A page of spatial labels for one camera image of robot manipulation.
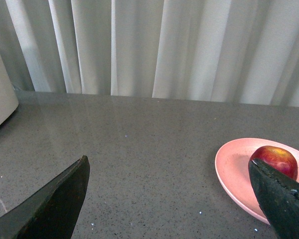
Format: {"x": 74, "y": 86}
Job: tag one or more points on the red apple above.
{"x": 279, "y": 158}

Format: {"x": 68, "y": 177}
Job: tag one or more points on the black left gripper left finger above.
{"x": 51, "y": 212}

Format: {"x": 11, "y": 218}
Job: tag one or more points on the pink plate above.
{"x": 231, "y": 165}

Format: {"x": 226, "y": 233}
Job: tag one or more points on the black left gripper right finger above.
{"x": 278, "y": 198}

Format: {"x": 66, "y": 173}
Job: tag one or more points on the white curtain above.
{"x": 241, "y": 51}

